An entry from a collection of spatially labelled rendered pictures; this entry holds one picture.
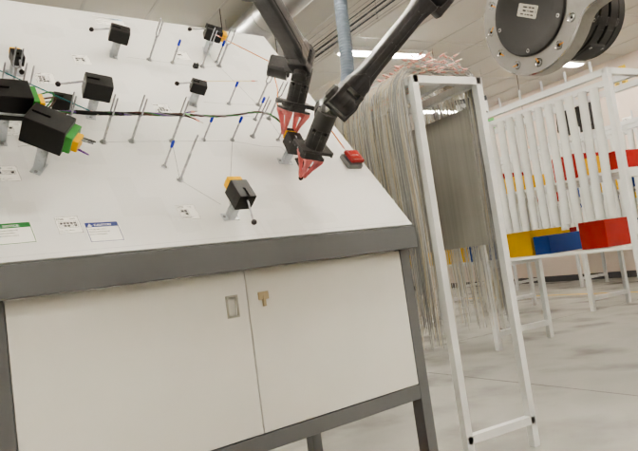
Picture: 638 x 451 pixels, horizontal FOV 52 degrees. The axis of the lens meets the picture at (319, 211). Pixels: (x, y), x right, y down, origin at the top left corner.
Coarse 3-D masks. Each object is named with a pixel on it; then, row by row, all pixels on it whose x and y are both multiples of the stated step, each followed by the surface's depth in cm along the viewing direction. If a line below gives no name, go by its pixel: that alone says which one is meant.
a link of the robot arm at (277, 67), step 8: (272, 56) 185; (280, 56) 185; (272, 64) 184; (280, 64) 184; (272, 72) 186; (280, 72) 186; (288, 72) 184; (296, 72) 178; (304, 72) 179; (304, 80) 181
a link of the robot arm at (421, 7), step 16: (416, 0) 171; (448, 0) 174; (416, 16) 171; (400, 32) 171; (384, 48) 171; (368, 64) 171; (384, 64) 172; (352, 80) 170; (368, 80) 171; (336, 96) 170; (352, 96) 172
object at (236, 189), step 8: (232, 184) 158; (240, 184) 158; (248, 184) 160; (232, 192) 158; (240, 192) 156; (248, 192) 157; (232, 200) 158; (240, 200) 156; (248, 200) 157; (232, 208) 161; (240, 208) 158; (248, 208) 160; (224, 216) 162; (232, 216) 162
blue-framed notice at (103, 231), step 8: (88, 224) 142; (96, 224) 143; (104, 224) 144; (112, 224) 145; (88, 232) 140; (96, 232) 141; (104, 232) 142; (112, 232) 143; (120, 232) 144; (96, 240) 139; (104, 240) 140; (112, 240) 141
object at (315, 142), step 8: (312, 128) 175; (312, 136) 176; (320, 136) 175; (328, 136) 177; (296, 144) 177; (304, 144) 178; (312, 144) 176; (320, 144) 177; (312, 152) 176; (320, 152) 178; (328, 152) 180
